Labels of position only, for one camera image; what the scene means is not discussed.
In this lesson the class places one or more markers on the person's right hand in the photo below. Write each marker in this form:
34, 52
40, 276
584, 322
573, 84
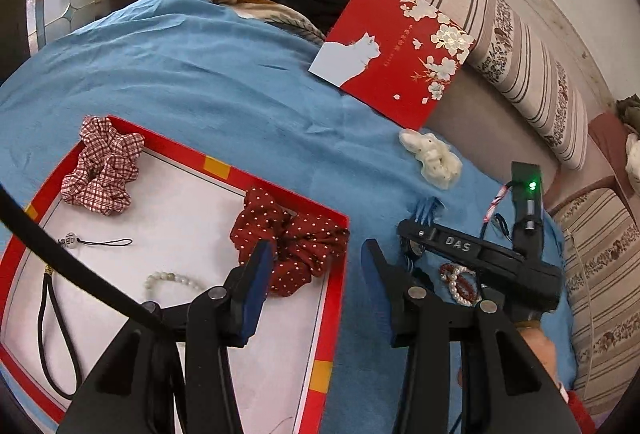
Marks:
537, 356

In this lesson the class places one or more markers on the olive cloth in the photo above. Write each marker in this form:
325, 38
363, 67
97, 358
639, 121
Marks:
629, 112

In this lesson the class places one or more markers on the dark red dotted scrunchie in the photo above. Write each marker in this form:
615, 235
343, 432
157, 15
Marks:
302, 244

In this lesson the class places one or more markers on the blue blanket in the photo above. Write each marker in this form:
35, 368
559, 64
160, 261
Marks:
200, 79

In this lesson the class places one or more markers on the white fluffy scrunchie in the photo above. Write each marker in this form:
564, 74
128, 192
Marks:
435, 162

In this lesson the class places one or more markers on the red white checked scrunchie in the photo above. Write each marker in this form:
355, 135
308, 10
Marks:
100, 174

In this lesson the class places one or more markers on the red gift box tray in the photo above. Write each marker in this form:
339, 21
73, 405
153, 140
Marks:
175, 214

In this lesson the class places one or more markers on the brown patterned scarf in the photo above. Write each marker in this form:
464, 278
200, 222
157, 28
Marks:
270, 9

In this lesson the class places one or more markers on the dusty pink pillow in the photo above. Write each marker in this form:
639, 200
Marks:
607, 139

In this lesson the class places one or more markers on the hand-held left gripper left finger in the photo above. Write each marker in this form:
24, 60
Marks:
254, 286

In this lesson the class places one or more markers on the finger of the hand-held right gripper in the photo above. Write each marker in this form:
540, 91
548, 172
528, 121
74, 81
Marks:
419, 273
427, 210

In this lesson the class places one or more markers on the red cat print box lid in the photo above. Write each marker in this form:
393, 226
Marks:
400, 89

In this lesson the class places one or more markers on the taupe bed sheet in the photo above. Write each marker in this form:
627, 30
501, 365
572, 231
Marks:
490, 124

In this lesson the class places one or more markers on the striped floral cushion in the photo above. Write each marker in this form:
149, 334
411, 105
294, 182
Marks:
600, 274

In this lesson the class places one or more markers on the striped floral bolster pillow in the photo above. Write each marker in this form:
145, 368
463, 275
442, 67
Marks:
510, 44

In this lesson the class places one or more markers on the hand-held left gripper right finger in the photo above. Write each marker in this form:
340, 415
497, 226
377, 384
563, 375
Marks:
374, 276

